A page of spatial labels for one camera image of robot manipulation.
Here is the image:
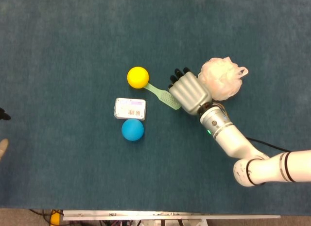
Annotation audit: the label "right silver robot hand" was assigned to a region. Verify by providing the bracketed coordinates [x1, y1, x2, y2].
[168, 67, 212, 116]

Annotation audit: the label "clear plastic box with label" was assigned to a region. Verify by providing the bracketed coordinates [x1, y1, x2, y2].
[114, 97, 147, 121]

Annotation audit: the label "yellow foam ball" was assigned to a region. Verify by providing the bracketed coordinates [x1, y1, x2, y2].
[127, 66, 150, 89]

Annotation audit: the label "teal table cloth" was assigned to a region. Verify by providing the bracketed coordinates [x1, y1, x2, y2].
[0, 0, 311, 216]

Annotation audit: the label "blue foam ball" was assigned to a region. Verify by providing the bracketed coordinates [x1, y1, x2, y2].
[121, 118, 145, 141]

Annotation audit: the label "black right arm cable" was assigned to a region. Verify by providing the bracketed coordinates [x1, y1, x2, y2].
[245, 137, 292, 153]

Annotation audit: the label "black floor cables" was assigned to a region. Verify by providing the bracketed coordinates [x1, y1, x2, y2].
[29, 209, 53, 224]

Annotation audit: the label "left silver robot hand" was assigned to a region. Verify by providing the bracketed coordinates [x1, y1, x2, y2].
[0, 107, 12, 160]

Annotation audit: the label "mint green plastic hairbrush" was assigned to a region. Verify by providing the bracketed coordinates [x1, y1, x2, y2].
[144, 83, 182, 110]

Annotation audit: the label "yellow plastic block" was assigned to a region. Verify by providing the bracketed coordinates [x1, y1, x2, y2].
[50, 209, 64, 226]

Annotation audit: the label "white metal base frame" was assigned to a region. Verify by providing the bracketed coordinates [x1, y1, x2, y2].
[136, 220, 207, 226]

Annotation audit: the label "white mesh bath loofah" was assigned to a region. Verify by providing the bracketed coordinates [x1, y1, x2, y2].
[198, 56, 249, 102]

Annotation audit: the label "aluminium frame rail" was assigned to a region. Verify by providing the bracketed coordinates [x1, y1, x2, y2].
[62, 210, 281, 221]

